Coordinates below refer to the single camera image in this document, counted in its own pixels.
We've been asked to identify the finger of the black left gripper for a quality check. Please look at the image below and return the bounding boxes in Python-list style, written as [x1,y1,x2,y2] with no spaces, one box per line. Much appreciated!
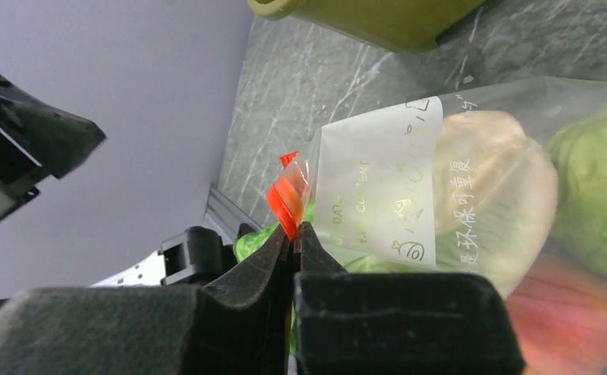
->
[0,74,106,178]

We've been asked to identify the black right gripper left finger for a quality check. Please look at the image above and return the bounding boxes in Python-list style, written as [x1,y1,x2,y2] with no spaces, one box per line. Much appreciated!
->
[0,228,291,374]

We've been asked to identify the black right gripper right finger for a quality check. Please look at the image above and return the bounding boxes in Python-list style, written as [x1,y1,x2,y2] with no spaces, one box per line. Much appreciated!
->
[294,223,526,374]

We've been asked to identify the peach toy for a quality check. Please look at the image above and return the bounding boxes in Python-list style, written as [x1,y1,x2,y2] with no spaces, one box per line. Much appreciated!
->
[505,255,607,374]

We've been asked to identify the clear zip bag orange zipper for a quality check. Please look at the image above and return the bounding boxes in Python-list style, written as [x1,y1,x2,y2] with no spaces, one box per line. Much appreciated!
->
[266,77,607,374]

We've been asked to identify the round green cabbage toy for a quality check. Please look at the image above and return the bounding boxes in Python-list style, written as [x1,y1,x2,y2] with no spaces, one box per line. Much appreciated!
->
[546,108,607,276]

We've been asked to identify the napa cabbage toy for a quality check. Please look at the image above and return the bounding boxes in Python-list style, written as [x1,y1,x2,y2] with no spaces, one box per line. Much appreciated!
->
[285,105,558,297]

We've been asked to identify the olive green plastic bin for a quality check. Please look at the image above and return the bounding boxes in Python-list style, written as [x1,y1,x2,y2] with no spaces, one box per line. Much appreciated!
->
[248,0,484,52]

